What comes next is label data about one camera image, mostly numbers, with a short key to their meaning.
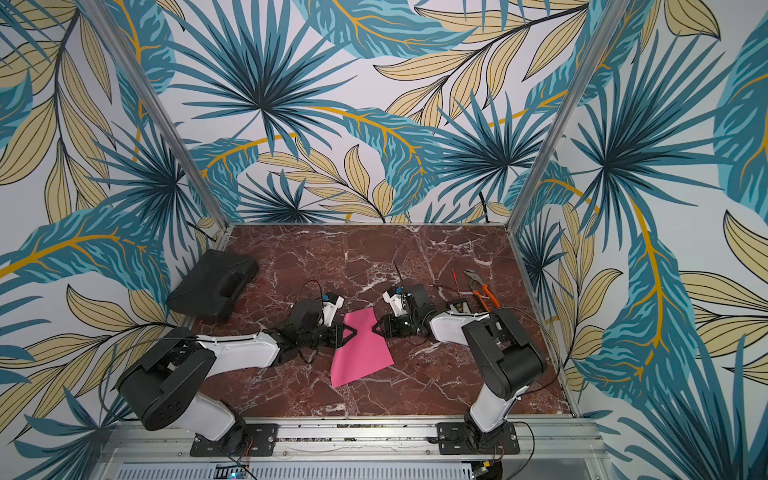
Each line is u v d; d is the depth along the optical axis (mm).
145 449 732
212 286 944
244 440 679
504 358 474
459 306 968
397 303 856
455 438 733
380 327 902
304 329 698
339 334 777
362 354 876
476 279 1034
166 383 440
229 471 719
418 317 746
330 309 813
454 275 1052
